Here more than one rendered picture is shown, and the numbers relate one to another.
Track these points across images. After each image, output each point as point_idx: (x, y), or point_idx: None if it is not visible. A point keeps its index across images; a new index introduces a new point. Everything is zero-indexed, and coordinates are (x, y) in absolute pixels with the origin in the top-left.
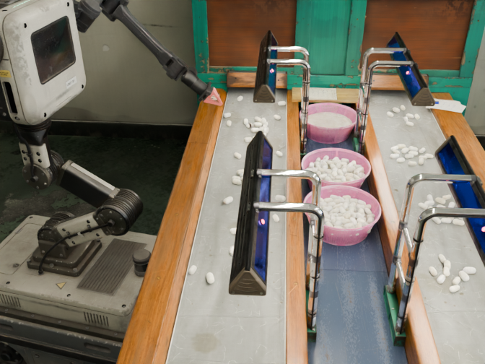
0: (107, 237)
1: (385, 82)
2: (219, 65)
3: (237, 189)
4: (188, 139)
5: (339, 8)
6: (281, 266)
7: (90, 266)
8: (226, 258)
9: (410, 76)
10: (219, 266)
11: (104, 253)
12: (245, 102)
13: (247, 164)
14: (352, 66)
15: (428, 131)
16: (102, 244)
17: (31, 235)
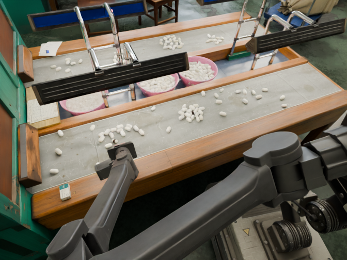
0: (244, 224)
1: (29, 66)
2: (11, 190)
3: (206, 116)
4: (165, 171)
5: None
6: (251, 80)
7: (273, 213)
8: (263, 98)
9: (117, 9)
10: (270, 99)
11: (258, 213)
12: (61, 165)
13: (277, 42)
14: (13, 76)
15: (87, 54)
16: (253, 222)
17: None
